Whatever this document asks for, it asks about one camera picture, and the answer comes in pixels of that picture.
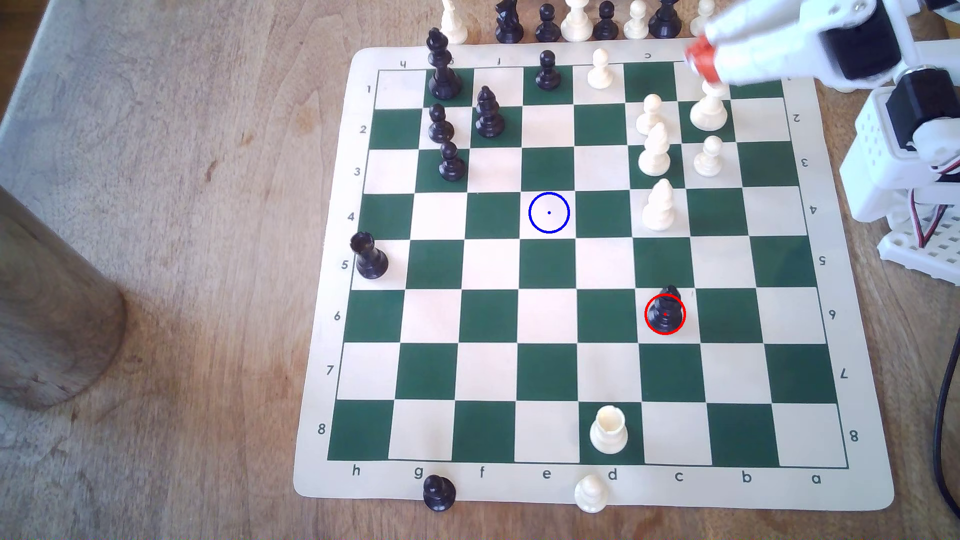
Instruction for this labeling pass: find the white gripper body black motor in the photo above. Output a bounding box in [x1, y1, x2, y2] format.
[796, 0, 906, 82]

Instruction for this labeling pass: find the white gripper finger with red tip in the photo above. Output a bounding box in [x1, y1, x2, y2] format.
[705, 0, 811, 42]
[685, 30, 826, 85]

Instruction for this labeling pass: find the black bishop chess piece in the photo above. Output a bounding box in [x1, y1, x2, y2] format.
[474, 85, 506, 139]
[646, 285, 685, 336]

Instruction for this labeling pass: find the white king chess piece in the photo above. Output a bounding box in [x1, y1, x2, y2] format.
[690, 78, 730, 133]

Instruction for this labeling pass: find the wide black chess piece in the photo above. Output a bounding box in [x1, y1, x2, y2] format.
[648, 0, 684, 40]

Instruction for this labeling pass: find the white bishop chess piece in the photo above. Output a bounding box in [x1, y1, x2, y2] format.
[642, 178, 677, 232]
[638, 122, 672, 177]

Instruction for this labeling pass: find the black pawn chess piece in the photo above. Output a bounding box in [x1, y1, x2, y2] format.
[593, 2, 621, 42]
[438, 141, 467, 183]
[535, 50, 563, 92]
[427, 103, 456, 145]
[422, 474, 457, 513]
[534, 3, 562, 43]

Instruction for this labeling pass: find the wide white chess piece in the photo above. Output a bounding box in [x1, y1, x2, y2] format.
[561, 0, 595, 43]

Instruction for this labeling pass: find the black knight chess piece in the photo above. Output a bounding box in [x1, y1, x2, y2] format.
[495, 0, 525, 44]

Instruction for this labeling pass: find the slender white chess piece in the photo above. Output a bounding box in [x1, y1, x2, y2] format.
[439, 0, 469, 45]

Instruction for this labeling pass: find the black king chess piece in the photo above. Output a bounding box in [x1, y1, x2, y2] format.
[425, 28, 464, 102]

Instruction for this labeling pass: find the green and cream chess mat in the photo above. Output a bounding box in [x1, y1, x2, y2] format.
[292, 33, 896, 513]

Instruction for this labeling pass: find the white rook chess piece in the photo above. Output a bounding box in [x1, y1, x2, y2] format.
[589, 405, 630, 456]

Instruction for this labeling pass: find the black rook chess piece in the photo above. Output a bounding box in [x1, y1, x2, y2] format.
[350, 231, 390, 281]

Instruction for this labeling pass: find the white perforated base plate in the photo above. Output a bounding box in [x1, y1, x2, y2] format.
[876, 213, 960, 288]

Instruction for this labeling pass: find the black cable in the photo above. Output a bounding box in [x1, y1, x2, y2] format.
[931, 315, 960, 519]

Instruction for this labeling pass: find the wooden cylinder post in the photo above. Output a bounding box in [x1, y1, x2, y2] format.
[0, 186, 127, 411]

